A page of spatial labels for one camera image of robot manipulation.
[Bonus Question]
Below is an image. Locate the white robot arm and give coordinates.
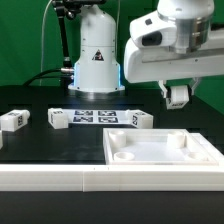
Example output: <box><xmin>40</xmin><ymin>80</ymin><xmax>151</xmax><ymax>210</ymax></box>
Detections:
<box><xmin>71</xmin><ymin>0</ymin><xmax>224</xmax><ymax>94</ymax></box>

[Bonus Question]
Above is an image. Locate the white part at left edge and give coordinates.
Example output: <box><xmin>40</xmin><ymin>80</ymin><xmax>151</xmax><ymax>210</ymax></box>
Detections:
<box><xmin>0</xmin><ymin>130</ymin><xmax>3</xmax><ymax>150</ymax></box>

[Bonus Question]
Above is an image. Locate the black camera stand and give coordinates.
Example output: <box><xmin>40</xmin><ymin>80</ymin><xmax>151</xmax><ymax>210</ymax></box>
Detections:
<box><xmin>50</xmin><ymin>0</ymin><xmax>108</xmax><ymax>70</ymax></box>

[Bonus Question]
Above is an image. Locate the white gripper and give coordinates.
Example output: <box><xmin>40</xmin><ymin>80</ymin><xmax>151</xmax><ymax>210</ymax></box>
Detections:
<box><xmin>124</xmin><ymin>11</ymin><xmax>224</xmax><ymax>99</ymax></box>

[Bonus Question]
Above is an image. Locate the white cable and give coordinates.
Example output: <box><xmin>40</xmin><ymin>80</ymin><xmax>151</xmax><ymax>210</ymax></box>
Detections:
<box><xmin>39</xmin><ymin>0</ymin><xmax>55</xmax><ymax>87</ymax></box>

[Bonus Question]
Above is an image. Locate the black cable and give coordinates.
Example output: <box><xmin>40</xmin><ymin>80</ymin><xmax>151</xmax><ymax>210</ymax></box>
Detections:
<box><xmin>22</xmin><ymin>68</ymin><xmax>74</xmax><ymax>88</ymax></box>

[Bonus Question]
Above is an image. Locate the white square tabletop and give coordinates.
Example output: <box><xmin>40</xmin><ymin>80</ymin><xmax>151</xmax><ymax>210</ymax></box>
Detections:
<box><xmin>103</xmin><ymin>128</ymin><xmax>224</xmax><ymax>166</ymax></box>

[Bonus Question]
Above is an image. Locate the white obstacle fence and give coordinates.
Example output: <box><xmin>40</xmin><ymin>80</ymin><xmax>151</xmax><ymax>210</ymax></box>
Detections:
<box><xmin>0</xmin><ymin>163</ymin><xmax>224</xmax><ymax>192</ymax></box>

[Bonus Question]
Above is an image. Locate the marker sheet on table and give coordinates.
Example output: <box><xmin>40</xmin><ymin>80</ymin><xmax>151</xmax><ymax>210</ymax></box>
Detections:
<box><xmin>64</xmin><ymin>109</ymin><xmax>130</xmax><ymax>125</ymax></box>

